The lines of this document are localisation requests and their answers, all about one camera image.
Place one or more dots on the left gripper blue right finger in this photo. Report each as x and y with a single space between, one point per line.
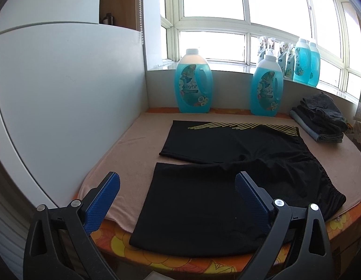
309 255

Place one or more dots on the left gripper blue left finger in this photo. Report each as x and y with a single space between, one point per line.
59 243

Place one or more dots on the black shorts with yellow stripes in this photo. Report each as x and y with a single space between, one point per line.
192 208

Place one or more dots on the orange floral bed sheet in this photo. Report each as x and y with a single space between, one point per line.
344 232

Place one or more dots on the peach towel on bed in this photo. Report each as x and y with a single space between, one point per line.
136 153

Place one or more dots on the grey folded pants bottom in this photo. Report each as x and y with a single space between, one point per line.
319 138

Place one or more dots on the dark grey folded garment top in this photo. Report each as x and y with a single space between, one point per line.
322 112

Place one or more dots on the white wardrobe cabinet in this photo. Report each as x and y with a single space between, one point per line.
69 88

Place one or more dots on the right blue detergent bottle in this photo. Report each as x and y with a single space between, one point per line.
267 87

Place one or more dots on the blue detergent bottle on windowsill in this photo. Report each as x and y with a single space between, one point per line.
302 62

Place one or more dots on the left blue detergent bottle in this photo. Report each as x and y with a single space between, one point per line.
193 83

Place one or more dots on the dark bottle on shelf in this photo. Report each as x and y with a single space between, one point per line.
108 19

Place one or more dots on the white window frame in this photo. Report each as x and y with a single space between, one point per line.
238 31

